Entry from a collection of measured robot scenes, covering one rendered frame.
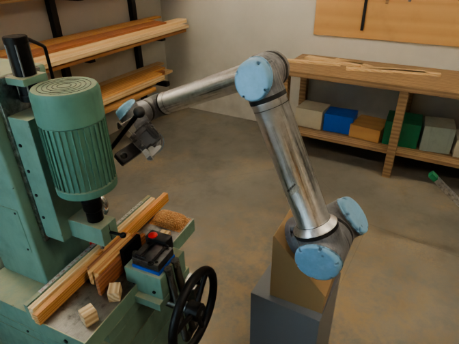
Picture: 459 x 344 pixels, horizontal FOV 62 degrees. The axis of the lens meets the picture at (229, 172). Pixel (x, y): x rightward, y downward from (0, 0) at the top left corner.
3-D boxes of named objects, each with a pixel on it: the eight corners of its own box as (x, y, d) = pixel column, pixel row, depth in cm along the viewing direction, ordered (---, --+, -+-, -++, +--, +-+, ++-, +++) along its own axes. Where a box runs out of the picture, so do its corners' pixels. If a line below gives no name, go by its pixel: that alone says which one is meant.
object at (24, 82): (29, 105, 103) (10, 39, 95) (9, 102, 106) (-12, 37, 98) (52, 96, 110) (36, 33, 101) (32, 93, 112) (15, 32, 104)
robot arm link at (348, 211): (337, 234, 155) (375, 218, 143) (325, 260, 142) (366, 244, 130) (314, 205, 154) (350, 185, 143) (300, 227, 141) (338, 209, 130)
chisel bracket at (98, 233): (106, 251, 122) (100, 230, 117) (72, 239, 127) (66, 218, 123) (120, 237, 128) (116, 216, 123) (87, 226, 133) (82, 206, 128)
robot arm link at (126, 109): (129, 106, 155) (147, 130, 156) (108, 115, 146) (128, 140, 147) (141, 93, 149) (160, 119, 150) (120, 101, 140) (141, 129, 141)
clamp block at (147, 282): (162, 301, 118) (159, 280, 114) (127, 288, 123) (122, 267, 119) (186, 269, 130) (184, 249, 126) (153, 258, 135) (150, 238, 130)
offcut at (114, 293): (111, 291, 119) (109, 282, 117) (122, 290, 119) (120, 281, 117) (108, 302, 115) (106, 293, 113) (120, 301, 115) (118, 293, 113)
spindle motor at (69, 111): (90, 209, 106) (63, 100, 90) (43, 194, 112) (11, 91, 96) (130, 178, 119) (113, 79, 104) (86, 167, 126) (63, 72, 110)
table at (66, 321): (116, 372, 102) (112, 357, 99) (33, 332, 113) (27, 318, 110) (216, 236, 149) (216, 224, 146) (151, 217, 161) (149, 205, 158)
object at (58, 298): (40, 325, 108) (36, 316, 106) (35, 323, 109) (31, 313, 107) (169, 201, 160) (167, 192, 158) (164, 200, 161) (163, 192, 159)
